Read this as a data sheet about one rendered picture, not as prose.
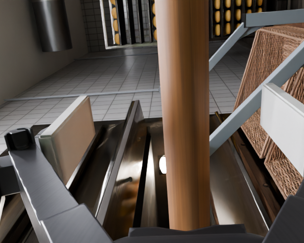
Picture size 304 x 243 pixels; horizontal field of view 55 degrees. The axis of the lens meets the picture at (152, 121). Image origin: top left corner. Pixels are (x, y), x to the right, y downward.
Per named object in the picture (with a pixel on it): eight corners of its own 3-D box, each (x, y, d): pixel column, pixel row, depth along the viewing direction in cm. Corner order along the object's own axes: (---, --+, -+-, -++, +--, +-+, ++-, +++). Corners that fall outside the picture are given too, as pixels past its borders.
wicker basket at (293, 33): (329, 158, 118) (259, 161, 120) (279, 111, 170) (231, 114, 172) (350, 33, 100) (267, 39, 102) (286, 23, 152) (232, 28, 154)
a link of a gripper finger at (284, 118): (310, 120, 13) (328, 119, 13) (261, 83, 19) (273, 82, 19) (303, 180, 14) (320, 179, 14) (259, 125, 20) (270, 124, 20)
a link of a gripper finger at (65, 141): (64, 190, 15) (49, 191, 15) (96, 134, 21) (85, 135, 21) (52, 135, 13) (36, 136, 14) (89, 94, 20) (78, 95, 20)
